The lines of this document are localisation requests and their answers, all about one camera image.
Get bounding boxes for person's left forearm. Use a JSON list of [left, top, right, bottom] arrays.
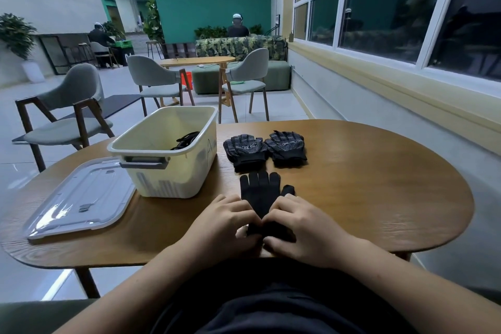
[[54, 238, 222, 334]]

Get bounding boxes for grey-green seat cushion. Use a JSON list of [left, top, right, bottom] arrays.
[[0, 299, 96, 334]]

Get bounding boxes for clear plastic bin lid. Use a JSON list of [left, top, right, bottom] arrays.
[[23, 156, 136, 240]]

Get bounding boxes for grey chair with wooden frame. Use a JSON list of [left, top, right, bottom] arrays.
[[127, 55, 195, 117], [218, 47, 271, 124], [15, 63, 115, 172]]

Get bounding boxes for cream plastic storage bin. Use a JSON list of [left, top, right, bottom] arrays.
[[107, 105, 218, 199]]

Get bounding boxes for person's dark clothing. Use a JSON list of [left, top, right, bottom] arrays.
[[150, 257, 417, 334]]

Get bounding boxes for person's left hand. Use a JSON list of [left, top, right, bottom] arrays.
[[184, 194, 263, 269]]

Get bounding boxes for plain black knit glove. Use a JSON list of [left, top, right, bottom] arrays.
[[240, 171, 296, 243]]

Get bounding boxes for black glove in bin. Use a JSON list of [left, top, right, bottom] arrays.
[[170, 131, 200, 151]]

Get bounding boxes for light wooden oval table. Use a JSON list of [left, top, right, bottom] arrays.
[[159, 56, 236, 108]]

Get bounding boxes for green planter hedge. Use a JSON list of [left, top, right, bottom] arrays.
[[194, 24, 265, 40]]

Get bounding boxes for wooden bar stool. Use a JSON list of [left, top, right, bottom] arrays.
[[146, 40, 164, 60]]

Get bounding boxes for black dotted work glove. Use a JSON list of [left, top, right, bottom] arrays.
[[264, 130, 308, 169], [223, 134, 270, 173]]

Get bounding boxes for person's right forearm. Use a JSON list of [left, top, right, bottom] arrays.
[[333, 237, 501, 334]]

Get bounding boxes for person's right hand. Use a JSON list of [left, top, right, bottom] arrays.
[[261, 194, 356, 270]]

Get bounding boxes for green sofa with leaf-print back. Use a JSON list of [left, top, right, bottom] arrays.
[[191, 35, 292, 95]]

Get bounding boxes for tall green leafy plant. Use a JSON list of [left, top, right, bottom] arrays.
[[142, 0, 165, 44]]

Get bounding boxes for white framed window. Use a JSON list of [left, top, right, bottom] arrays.
[[291, 0, 501, 99]]

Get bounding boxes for potted plant in white pot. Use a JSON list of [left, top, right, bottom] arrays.
[[0, 13, 46, 84]]

